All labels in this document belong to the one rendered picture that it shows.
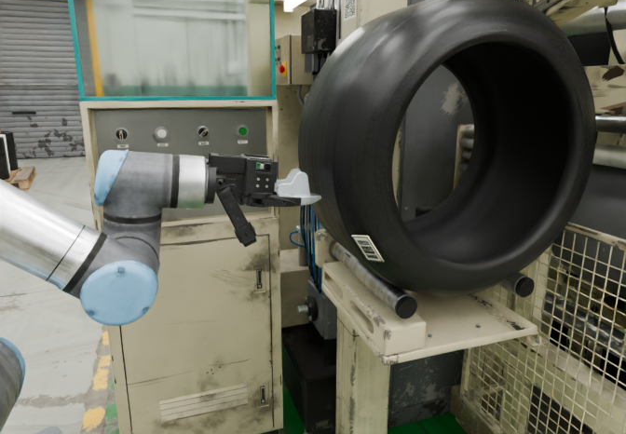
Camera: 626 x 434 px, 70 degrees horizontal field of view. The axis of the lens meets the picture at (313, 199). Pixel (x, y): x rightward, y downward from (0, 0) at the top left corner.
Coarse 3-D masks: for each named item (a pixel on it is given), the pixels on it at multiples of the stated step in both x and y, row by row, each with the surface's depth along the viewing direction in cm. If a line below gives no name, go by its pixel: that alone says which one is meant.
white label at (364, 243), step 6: (360, 240) 77; (366, 240) 76; (360, 246) 78; (366, 246) 77; (372, 246) 76; (366, 252) 79; (372, 252) 77; (378, 252) 76; (366, 258) 80; (372, 258) 79; (378, 258) 77
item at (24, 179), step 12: (0, 132) 641; (12, 132) 657; (0, 144) 584; (12, 144) 655; (0, 156) 584; (12, 156) 656; (0, 168) 586; (12, 168) 657; (24, 168) 681; (12, 180) 600; (24, 180) 595
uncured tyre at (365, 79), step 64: (448, 0) 74; (512, 0) 77; (384, 64) 71; (448, 64) 104; (512, 64) 100; (576, 64) 81; (320, 128) 79; (384, 128) 71; (512, 128) 109; (576, 128) 85; (320, 192) 82; (384, 192) 74; (512, 192) 108; (576, 192) 88; (384, 256) 79; (448, 256) 105; (512, 256) 86
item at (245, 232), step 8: (216, 192) 76; (224, 192) 75; (232, 192) 78; (224, 200) 76; (232, 200) 76; (224, 208) 76; (232, 208) 76; (232, 216) 77; (240, 216) 77; (240, 224) 77; (248, 224) 78; (240, 232) 78; (248, 232) 78; (240, 240) 79; (248, 240) 78; (256, 240) 79
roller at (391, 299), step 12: (336, 252) 111; (348, 252) 107; (348, 264) 104; (360, 264) 100; (360, 276) 98; (372, 276) 94; (372, 288) 93; (384, 288) 89; (396, 288) 87; (384, 300) 88; (396, 300) 84; (408, 300) 83; (396, 312) 84; (408, 312) 84
